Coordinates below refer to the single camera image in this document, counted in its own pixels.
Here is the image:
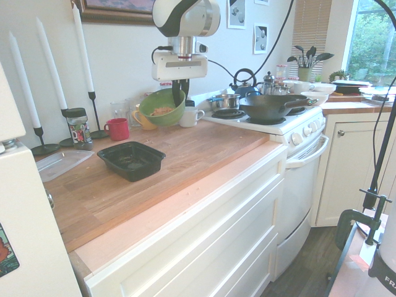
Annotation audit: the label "green ceramic bowl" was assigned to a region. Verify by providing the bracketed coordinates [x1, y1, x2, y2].
[139, 88, 187, 127]

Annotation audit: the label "green metal clamp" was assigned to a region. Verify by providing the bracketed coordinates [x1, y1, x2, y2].
[335, 187, 393, 252]

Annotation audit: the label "black wok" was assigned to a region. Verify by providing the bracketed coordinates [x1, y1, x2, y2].
[239, 94, 319, 122]

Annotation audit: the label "clear glass mug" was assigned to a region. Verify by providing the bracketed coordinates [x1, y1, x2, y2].
[125, 97, 140, 127]
[110, 101, 129, 121]

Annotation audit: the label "brown cereal flakes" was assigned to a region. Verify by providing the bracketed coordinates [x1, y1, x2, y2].
[149, 105, 174, 118]

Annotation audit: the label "red mug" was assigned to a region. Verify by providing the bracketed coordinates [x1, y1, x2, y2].
[103, 118, 130, 142]

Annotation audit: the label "plate with dark cake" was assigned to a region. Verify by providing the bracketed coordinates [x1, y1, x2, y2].
[364, 94, 396, 106]

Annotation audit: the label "white kitchen stove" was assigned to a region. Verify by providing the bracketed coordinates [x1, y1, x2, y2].
[202, 89, 330, 282]

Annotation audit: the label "white door cabinet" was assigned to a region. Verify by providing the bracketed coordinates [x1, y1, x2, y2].
[314, 111, 394, 227]

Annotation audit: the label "yellow mug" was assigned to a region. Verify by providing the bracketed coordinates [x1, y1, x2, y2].
[132, 103, 158, 131]

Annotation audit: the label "black plastic food tray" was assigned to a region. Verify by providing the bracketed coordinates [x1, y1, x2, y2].
[97, 141, 166, 183]

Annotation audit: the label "clear plastic lid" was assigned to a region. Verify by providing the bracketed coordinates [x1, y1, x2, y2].
[35, 150, 95, 183]

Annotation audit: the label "small potted green plant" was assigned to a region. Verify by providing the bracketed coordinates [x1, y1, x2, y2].
[328, 69, 347, 83]

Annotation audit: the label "wooden window blind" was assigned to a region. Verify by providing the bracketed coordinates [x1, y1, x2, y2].
[292, 0, 332, 75]

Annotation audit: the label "window with white frame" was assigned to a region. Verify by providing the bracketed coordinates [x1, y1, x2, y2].
[342, 0, 396, 85]

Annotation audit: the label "white mug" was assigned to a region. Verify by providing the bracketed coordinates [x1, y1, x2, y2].
[178, 106, 205, 128]
[293, 80, 316, 95]

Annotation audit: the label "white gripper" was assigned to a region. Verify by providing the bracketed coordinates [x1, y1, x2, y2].
[151, 51, 209, 108]

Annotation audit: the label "white drawer cabinet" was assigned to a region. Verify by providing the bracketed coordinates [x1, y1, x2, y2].
[83, 151, 287, 297]

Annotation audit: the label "spice jar with black cap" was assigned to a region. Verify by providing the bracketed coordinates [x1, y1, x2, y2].
[66, 107, 93, 151]

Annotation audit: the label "black stand pole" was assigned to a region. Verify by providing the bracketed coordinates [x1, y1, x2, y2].
[362, 92, 396, 211]

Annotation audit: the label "colourful fridge magnet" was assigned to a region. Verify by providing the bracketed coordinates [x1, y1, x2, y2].
[0, 222, 20, 278]

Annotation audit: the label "steel pot blue handles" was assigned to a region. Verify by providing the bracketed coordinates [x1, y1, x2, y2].
[206, 93, 242, 111]

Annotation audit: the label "glass French press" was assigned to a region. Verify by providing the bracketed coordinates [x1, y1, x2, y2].
[262, 71, 277, 96]

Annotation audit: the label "robot mounting table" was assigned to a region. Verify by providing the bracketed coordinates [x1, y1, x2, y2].
[323, 209, 390, 297]

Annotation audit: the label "blue kettle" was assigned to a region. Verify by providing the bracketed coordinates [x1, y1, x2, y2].
[229, 68, 264, 98]

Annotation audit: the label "white taper candle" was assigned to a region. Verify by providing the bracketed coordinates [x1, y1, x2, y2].
[71, 2, 95, 93]
[8, 30, 41, 129]
[35, 17, 68, 110]

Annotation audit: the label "framed painting brown frame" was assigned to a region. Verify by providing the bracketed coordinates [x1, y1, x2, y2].
[79, 0, 156, 26]

